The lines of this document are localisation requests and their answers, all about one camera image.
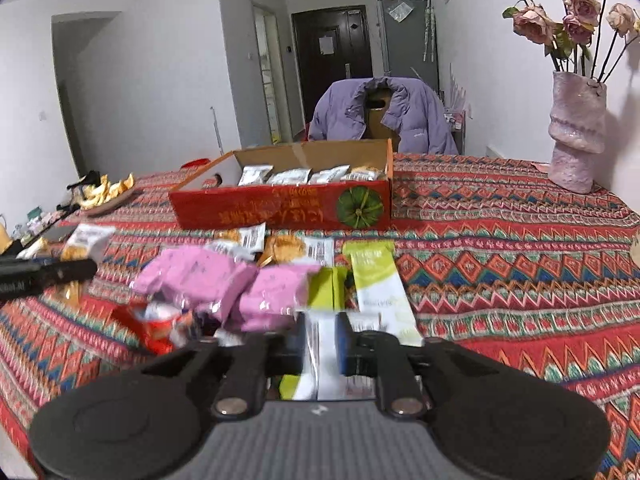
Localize cookie snack packet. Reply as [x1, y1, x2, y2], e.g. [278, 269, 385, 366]
[54, 223, 117, 308]

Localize plate of orange peels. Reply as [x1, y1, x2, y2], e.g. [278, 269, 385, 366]
[78, 174, 138, 217]

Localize red snack bag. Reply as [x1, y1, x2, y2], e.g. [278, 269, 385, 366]
[112, 299, 194, 356]

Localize colourful patterned tablecloth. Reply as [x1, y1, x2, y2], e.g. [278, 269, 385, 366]
[1, 155, 639, 479]

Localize pink snack bag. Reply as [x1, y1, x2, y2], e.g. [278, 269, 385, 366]
[231, 263, 322, 333]
[130, 246, 258, 324]

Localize green white snack packet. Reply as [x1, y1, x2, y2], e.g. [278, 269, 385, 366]
[343, 240, 422, 347]

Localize red cardboard box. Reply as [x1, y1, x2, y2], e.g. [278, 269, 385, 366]
[169, 140, 394, 231]

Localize red bucket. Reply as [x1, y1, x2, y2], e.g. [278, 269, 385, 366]
[180, 158, 210, 169]

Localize silver snack packet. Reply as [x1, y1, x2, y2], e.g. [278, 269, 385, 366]
[205, 223, 266, 261]

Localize white snack packet back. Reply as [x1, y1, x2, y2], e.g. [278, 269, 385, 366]
[298, 236, 335, 268]

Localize cookie packet in box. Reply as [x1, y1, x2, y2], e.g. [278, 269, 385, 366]
[342, 166, 386, 182]

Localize white packet in box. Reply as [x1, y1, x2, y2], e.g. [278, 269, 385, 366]
[308, 165, 350, 184]
[267, 168, 311, 185]

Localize pink ceramic vase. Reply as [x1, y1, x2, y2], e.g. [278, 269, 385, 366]
[548, 72, 608, 194]

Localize brown chair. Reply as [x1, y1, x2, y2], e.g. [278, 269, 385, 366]
[363, 88, 400, 152]

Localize purple jacket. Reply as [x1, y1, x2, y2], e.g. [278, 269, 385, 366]
[308, 77, 459, 155]

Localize dried pink roses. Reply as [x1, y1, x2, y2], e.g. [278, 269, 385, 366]
[502, 0, 639, 84]

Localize dark entrance door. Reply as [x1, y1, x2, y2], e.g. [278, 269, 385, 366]
[291, 6, 373, 124]

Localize grey cabinet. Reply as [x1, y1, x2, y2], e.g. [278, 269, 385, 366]
[378, 0, 440, 93]

